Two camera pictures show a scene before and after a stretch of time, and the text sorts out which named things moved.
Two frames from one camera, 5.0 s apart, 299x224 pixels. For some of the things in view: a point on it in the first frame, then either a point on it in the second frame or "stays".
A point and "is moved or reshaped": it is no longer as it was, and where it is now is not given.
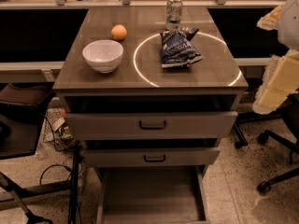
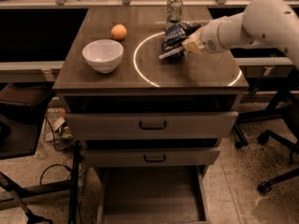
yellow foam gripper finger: (271, 21) -> (197, 35)
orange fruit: (119, 32) stays
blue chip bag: (177, 49) is moved or reshaped
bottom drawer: (157, 194) stays
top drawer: (150, 125) stays
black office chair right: (289, 111) stays
